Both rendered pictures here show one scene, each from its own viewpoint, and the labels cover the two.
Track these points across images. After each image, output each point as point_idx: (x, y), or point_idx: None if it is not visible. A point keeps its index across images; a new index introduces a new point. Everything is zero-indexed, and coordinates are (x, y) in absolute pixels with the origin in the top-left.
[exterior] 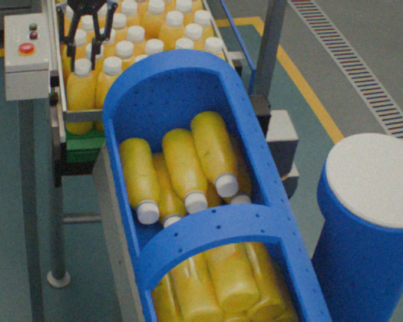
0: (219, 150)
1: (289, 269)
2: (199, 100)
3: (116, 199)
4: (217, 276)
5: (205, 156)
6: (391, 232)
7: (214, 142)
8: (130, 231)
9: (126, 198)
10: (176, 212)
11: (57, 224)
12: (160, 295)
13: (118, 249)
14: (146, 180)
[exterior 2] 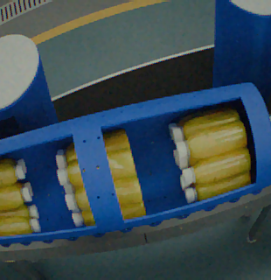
0: (1, 172)
1: (127, 122)
2: None
3: (5, 248)
4: (115, 175)
5: (3, 183)
6: (38, 68)
7: None
8: (72, 232)
9: (46, 233)
10: (27, 209)
11: None
12: None
13: (36, 251)
14: (17, 222)
